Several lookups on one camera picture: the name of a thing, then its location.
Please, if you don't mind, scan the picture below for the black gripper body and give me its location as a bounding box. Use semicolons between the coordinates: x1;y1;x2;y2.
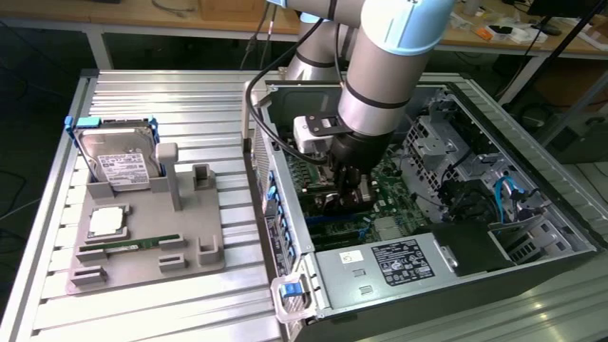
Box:
331;131;394;172

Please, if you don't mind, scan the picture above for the black graphics card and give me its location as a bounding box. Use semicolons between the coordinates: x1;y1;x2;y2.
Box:
311;176;380;219

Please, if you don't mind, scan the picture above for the green motherboard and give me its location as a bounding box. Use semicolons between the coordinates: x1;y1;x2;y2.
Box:
284;137;431;252

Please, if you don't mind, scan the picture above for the silver chipset heat sink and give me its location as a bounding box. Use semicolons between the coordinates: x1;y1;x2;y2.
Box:
372;217;406;242

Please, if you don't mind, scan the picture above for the perforated metal disk bay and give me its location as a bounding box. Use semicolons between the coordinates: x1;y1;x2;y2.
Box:
402;113;476;214

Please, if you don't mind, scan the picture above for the grey power supply unit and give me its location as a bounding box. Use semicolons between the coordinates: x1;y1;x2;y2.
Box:
312;233;462;311

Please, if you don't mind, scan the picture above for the black plastic shroud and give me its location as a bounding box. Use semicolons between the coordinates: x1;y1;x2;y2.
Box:
415;222;519;278

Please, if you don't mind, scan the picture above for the open black PC case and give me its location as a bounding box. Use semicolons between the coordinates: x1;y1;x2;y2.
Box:
242;80;608;342

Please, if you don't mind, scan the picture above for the white and black object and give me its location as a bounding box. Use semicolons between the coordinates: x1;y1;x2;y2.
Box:
488;24;530;44

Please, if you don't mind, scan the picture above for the green RAM stick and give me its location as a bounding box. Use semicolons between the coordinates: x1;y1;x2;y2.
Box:
80;234;182;252

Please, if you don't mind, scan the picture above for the black box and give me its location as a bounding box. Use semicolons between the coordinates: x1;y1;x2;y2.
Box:
546;115;608;165

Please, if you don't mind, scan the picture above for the metal slat table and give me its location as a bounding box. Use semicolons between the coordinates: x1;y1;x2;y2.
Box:
0;69;608;342

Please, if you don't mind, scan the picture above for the grey parts rack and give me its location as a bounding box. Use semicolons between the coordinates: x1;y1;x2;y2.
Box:
66;142;227;296

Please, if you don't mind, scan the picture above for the silver CPU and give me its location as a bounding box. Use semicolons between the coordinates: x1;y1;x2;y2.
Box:
88;209;128;238

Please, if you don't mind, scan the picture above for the black tripod pole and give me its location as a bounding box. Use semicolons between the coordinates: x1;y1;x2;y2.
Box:
554;0;600;61

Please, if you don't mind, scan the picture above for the black monitor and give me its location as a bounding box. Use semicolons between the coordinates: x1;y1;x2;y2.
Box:
526;0;608;36

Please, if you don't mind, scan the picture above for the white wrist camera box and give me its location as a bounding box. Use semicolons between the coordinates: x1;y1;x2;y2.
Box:
292;114;352;155

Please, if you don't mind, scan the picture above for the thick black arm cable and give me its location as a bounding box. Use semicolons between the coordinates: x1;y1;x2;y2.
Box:
247;0;346;165

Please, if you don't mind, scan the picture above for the black wire bundle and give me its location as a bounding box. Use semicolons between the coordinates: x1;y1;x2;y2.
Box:
436;180;504;224

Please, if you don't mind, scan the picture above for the tall grey case bracket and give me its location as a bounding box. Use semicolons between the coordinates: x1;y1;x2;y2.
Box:
243;81;276;140

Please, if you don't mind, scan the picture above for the blue wire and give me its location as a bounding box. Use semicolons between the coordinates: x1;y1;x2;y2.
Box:
492;170;527;224

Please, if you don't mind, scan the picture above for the thin black hanging cable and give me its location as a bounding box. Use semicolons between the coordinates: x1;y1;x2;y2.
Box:
240;0;279;71

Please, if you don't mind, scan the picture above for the looped grey case bracket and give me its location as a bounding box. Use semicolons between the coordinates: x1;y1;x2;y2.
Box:
270;273;319;324

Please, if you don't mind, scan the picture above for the wooden desk white frame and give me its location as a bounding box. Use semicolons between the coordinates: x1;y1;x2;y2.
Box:
0;0;303;71
435;0;608;104

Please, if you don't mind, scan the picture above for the hard disk with blue bracket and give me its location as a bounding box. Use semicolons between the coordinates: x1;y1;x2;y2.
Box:
63;114;162;193

